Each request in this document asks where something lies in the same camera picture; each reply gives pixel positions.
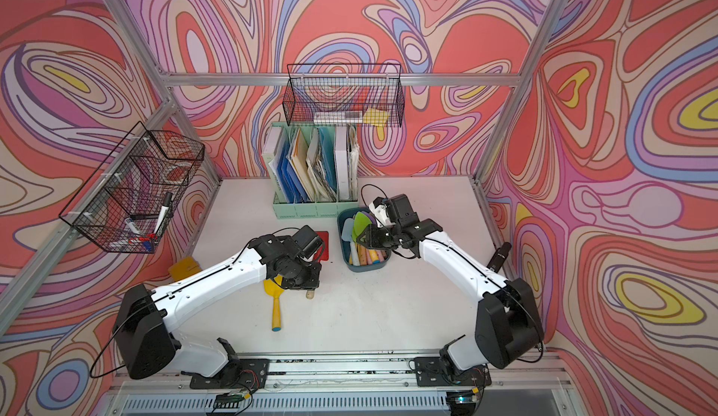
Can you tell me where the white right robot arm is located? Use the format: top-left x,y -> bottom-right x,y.
356,195 -> 544,376

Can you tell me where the black stapler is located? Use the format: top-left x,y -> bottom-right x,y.
486,242 -> 512,273

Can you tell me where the red shovel wooden handle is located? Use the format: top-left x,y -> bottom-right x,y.
305,230 -> 330,300

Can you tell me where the light blue shovel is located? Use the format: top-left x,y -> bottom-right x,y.
338,218 -> 361,267

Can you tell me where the yellow sponge in basket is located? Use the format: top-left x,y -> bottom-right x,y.
362,108 -> 391,127

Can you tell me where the yellow shovel blue handle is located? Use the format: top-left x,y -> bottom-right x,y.
264,276 -> 284,332

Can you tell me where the green shovel yellow handle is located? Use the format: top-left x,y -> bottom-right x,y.
353,212 -> 381,264

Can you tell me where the black wire basket wall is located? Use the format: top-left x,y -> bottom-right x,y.
282,62 -> 406,127
59,122 -> 205,254

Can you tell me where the green shovel wooden handle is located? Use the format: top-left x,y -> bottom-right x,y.
357,245 -> 372,266

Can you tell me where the black wire basket left wall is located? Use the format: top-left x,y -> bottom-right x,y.
59,122 -> 205,254

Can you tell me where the yellow sticky note block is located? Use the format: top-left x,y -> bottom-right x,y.
168,256 -> 202,281

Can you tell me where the dark teal storage box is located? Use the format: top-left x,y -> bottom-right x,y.
338,208 -> 392,273

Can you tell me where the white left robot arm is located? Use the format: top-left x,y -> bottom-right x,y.
112,225 -> 326,382

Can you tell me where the black wire basket back wall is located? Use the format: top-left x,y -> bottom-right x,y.
282,62 -> 406,127

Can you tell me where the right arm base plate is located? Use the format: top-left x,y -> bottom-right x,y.
409,356 -> 492,389

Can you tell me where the black marker pen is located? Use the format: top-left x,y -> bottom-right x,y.
153,192 -> 173,236

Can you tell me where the mint green file organizer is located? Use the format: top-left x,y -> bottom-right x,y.
261,123 -> 359,220

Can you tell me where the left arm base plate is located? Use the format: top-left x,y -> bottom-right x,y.
190,358 -> 270,392

